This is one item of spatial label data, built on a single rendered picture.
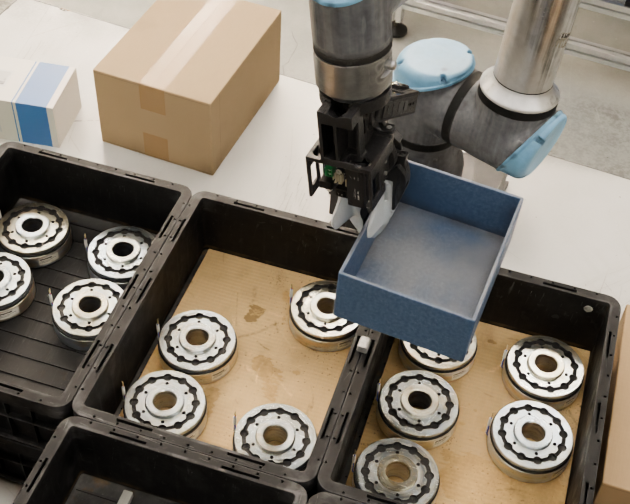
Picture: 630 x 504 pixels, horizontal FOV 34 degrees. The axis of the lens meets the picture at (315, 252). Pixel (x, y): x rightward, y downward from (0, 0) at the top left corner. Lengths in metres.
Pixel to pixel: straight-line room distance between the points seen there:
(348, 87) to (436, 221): 0.32
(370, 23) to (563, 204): 0.98
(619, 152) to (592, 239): 1.33
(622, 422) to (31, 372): 0.76
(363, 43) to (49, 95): 1.01
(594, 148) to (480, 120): 1.62
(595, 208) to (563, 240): 0.11
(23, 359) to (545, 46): 0.81
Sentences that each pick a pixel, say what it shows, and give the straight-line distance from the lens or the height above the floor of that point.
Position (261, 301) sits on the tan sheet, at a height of 0.83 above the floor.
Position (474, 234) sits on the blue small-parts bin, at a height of 1.07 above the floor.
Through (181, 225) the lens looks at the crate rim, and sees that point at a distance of 1.44.
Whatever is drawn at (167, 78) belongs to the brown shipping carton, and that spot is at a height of 0.86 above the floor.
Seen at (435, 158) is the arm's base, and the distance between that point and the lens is 1.63.
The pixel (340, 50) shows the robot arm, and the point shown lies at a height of 1.38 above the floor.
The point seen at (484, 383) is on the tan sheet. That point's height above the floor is 0.83.
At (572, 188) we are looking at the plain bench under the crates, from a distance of 1.90.
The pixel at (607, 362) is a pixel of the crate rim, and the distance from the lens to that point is 1.34.
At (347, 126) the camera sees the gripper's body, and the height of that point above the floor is 1.31.
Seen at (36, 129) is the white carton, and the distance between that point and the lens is 1.90.
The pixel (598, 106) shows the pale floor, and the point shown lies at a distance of 3.27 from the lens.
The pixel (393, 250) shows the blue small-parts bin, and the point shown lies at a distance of 1.20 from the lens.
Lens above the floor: 1.94
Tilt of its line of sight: 47 degrees down
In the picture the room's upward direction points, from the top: 4 degrees clockwise
